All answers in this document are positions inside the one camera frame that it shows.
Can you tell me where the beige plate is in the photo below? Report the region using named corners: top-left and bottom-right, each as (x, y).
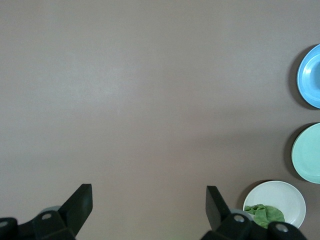
top-left (242, 180), bottom-right (307, 230)

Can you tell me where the blue plate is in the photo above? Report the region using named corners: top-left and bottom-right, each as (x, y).
top-left (296, 43), bottom-right (320, 110)

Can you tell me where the mint green plate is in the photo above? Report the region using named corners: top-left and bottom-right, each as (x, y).
top-left (291, 122), bottom-right (320, 185)

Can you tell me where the green lettuce leaf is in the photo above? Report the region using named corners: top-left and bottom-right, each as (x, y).
top-left (244, 203), bottom-right (286, 230)

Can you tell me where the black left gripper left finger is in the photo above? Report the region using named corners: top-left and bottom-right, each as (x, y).
top-left (0, 183), bottom-right (94, 240)

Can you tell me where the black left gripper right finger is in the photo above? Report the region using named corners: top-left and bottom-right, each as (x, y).
top-left (199, 185), bottom-right (307, 240)

